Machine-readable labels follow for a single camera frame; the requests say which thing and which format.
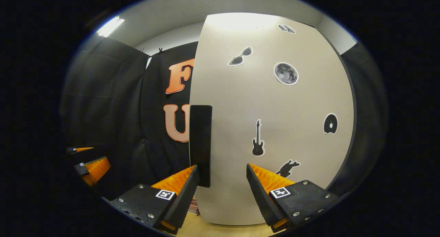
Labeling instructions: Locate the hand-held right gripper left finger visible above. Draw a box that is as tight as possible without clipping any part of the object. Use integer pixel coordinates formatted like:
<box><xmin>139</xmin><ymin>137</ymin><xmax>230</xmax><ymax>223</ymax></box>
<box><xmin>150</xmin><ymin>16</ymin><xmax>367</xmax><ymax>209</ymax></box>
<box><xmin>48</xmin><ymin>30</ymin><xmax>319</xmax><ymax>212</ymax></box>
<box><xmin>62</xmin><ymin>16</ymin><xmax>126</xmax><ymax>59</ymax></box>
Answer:
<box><xmin>110</xmin><ymin>164</ymin><xmax>200</xmax><ymax>235</ymax></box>

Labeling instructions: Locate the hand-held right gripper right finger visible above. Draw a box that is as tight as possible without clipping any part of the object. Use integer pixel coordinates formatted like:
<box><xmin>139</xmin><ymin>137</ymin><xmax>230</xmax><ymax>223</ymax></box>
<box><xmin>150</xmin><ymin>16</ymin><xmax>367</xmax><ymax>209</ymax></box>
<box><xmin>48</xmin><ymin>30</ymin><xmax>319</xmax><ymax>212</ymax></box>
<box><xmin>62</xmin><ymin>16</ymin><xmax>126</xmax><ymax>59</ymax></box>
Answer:
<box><xmin>246</xmin><ymin>163</ymin><xmax>341</xmax><ymax>233</ymax></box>

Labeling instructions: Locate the black door handle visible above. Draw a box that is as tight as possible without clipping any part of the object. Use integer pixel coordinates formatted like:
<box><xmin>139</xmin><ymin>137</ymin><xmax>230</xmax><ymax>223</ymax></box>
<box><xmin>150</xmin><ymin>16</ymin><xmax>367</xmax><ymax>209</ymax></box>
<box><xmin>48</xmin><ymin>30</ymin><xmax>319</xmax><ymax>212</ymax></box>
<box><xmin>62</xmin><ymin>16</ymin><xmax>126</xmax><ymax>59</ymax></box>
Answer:
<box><xmin>189</xmin><ymin>105</ymin><xmax>213</xmax><ymax>188</ymax></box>

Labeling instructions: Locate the beige cabinet door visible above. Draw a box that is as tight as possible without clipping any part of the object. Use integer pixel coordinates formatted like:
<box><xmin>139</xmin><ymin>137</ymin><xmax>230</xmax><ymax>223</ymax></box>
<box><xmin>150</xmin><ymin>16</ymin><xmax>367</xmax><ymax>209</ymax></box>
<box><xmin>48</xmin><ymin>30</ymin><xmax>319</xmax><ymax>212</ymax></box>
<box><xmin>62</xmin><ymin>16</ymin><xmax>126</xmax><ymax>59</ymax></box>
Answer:
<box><xmin>189</xmin><ymin>12</ymin><xmax>356</xmax><ymax>226</ymax></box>

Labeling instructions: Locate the black backdrop cloth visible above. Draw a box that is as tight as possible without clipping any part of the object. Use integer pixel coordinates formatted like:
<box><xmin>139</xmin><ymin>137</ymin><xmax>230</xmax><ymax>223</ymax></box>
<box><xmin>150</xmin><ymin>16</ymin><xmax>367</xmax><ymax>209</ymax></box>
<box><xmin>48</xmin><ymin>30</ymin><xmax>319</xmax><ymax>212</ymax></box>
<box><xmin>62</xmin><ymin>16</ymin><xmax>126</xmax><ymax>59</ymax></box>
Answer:
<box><xmin>60</xmin><ymin>36</ymin><xmax>389</xmax><ymax>200</ymax></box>

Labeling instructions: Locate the ceiling light panel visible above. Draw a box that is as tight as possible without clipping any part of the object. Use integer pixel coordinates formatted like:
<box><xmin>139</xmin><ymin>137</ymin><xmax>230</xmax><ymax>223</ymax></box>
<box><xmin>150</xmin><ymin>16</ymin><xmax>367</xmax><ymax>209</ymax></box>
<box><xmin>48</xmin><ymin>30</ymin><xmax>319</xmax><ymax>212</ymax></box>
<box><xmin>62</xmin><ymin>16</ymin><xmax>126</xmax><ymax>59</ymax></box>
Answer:
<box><xmin>96</xmin><ymin>16</ymin><xmax>125</xmax><ymax>37</ymax></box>

